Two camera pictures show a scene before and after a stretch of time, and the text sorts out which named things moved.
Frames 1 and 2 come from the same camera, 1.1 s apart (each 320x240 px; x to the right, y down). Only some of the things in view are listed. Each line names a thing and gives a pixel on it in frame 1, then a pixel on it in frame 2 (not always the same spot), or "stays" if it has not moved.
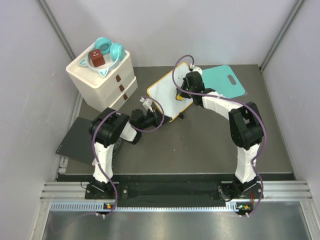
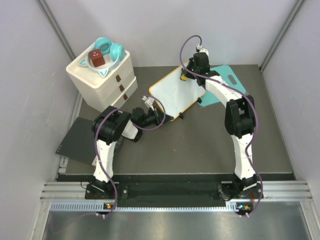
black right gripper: [185, 83] to [191, 63]
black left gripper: [157, 116] stays
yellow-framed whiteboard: [165, 93] stays
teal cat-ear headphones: [104, 45] stays
